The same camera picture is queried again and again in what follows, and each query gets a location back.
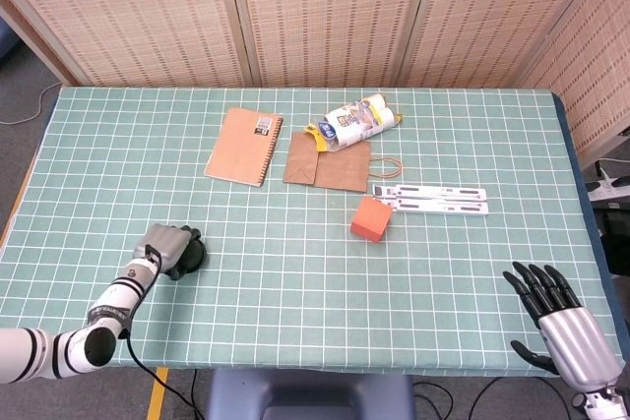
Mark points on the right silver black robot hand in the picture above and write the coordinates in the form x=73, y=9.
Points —
x=576, y=341

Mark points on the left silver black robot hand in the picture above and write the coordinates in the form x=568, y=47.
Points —
x=162, y=243

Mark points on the black round object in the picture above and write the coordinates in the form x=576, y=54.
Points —
x=197, y=255

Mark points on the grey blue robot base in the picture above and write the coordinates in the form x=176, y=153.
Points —
x=310, y=393

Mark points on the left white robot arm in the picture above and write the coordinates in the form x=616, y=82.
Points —
x=115, y=299

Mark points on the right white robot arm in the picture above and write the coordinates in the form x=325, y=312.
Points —
x=608, y=405

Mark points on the black box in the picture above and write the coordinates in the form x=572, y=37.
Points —
x=615, y=243

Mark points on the kraft spiral notebook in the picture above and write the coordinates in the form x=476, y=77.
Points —
x=243, y=147

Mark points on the green checked tablecloth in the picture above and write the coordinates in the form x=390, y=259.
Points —
x=295, y=292

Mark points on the yellow floor tape strip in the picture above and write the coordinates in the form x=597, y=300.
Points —
x=156, y=400

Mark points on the dark blue table underlay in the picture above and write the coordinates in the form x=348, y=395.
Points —
x=576, y=154

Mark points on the brown paper bag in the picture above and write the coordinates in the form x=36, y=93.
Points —
x=339, y=169

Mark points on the white folding metal stand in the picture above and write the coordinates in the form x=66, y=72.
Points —
x=433, y=199

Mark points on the orange cube box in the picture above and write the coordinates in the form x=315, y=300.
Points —
x=369, y=221

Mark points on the pack of white rolls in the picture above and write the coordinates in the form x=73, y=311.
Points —
x=354, y=120

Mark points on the blue object behind screen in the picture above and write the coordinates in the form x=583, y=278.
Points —
x=6, y=41

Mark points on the bamboo folding screen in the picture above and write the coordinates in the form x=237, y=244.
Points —
x=320, y=12

